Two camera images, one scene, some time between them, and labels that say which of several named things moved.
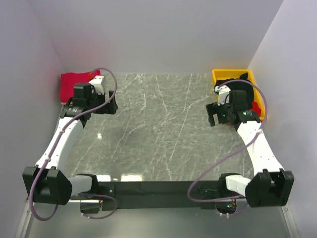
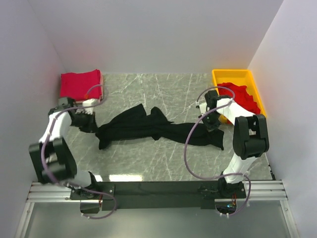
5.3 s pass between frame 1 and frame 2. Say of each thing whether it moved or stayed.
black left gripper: moved
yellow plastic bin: stayed
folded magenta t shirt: stayed
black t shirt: moved
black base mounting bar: stayed
